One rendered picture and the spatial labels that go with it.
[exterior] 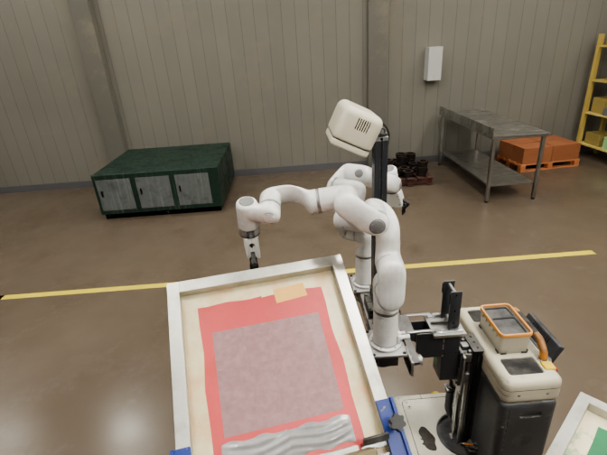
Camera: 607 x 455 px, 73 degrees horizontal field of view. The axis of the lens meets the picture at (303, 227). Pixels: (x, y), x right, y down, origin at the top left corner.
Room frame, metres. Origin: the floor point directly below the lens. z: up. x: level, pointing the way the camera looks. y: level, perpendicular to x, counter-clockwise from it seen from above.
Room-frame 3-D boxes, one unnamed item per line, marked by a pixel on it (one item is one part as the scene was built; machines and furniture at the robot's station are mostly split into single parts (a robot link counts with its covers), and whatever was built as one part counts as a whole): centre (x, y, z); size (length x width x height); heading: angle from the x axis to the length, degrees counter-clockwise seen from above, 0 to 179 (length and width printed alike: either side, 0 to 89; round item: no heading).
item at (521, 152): (6.89, -4.15, 0.20); 1.13 x 0.82 x 0.39; 91
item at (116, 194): (6.42, 2.07, 0.34); 1.79 x 1.58 x 0.68; 91
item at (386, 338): (1.27, -0.30, 1.21); 0.16 x 0.13 x 0.15; 91
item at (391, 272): (1.25, -0.27, 1.54); 0.19 x 0.14 x 0.37; 177
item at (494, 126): (6.27, -2.91, 0.52); 2.02 x 0.77 x 1.04; 1
